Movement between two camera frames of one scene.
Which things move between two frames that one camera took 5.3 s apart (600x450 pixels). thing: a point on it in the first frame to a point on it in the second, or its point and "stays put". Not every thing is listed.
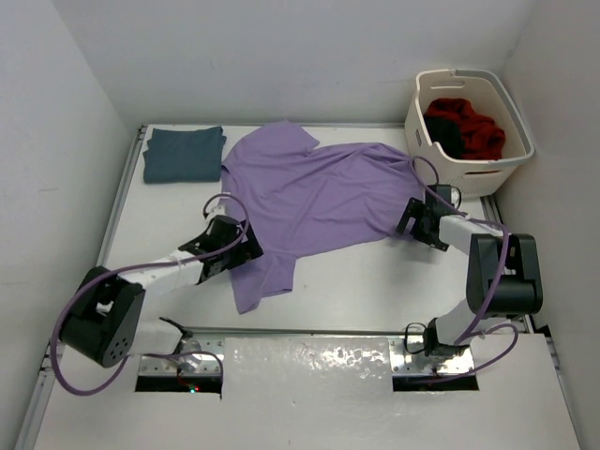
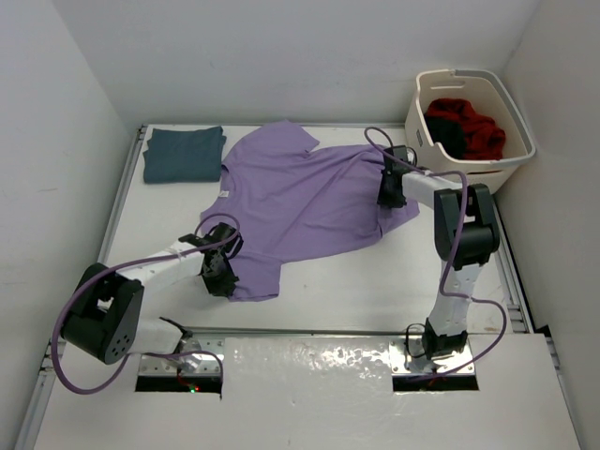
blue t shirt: (184, 156) stays put
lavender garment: (304, 195) stays put
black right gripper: (416, 209) to (384, 199)
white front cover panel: (314, 393) stays put
